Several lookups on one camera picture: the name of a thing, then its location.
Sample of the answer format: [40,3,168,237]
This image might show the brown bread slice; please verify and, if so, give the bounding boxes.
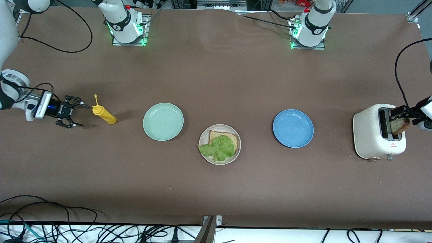
[390,116,411,136]
[209,130,239,155]

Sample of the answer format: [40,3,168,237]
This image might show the yellow mustard squeeze bottle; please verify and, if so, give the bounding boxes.
[92,94,117,125]

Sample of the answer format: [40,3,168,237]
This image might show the green lettuce leaf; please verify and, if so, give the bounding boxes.
[197,135,236,162]

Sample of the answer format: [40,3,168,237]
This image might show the light green plate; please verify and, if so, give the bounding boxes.
[143,102,184,141]

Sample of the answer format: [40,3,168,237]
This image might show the blue plate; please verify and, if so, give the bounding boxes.
[273,109,314,149]

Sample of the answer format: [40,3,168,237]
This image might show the beige plate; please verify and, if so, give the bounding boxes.
[199,124,242,166]

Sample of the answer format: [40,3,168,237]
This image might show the white toaster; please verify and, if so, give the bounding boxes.
[353,103,407,162]

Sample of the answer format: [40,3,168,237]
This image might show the red snack packaging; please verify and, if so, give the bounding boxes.
[278,0,313,8]

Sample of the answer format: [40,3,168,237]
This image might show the grey metal box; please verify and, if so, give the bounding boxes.
[197,0,247,10]

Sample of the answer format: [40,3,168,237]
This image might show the brown table cover sheet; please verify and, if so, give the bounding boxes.
[0,6,432,230]

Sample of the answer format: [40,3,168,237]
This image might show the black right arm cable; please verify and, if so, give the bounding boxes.
[13,0,93,102]

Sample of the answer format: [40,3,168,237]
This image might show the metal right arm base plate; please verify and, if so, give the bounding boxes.
[111,13,150,46]

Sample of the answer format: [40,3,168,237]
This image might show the black looped cable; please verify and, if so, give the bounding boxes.
[0,195,98,233]

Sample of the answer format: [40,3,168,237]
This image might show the aluminium frame profile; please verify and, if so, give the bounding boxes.
[407,0,432,23]

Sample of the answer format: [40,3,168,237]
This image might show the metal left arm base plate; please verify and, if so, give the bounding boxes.
[290,19,326,50]

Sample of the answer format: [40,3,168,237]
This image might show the teal cable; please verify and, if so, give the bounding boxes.
[0,219,46,243]

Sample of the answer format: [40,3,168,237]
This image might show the black base cable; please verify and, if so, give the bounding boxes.
[241,9,299,30]

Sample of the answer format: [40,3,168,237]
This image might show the grey metal bracket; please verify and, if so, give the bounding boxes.
[193,215,222,243]

